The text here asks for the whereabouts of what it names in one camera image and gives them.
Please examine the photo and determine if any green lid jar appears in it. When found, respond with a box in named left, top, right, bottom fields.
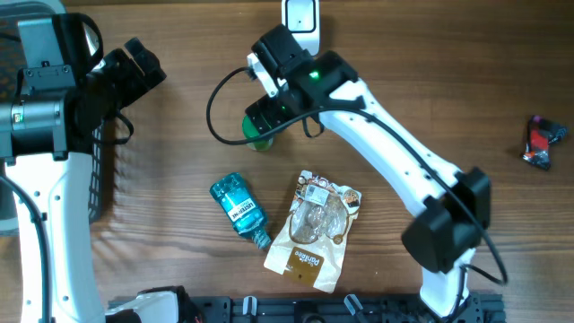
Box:
left=242, top=116, right=274, bottom=152

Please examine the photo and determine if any white barcode scanner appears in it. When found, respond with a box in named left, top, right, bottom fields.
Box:
left=281, top=0, right=320, bottom=56

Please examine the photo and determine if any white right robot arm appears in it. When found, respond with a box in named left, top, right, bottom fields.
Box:
left=247, top=24, right=491, bottom=319

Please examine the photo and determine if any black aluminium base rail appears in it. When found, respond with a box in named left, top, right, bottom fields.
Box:
left=106, top=291, right=507, bottom=323

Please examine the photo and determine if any teal Listerine mouthwash bottle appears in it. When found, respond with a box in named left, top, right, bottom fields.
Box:
left=209, top=172, right=272, bottom=249

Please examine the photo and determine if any grey plastic shopping basket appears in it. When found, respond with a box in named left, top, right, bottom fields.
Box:
left=1, top=0, right=102, bottom=237

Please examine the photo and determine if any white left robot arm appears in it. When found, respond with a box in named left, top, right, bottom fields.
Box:
left=1, top=37, right=181, bottom=322

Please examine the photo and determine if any beige cookie pouch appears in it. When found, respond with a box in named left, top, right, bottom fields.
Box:
left=264, top=170, right=361, bottom=293

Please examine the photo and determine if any black hex wrench set pack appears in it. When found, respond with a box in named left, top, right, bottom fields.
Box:
left=522, top=115, right=568, bottom=170

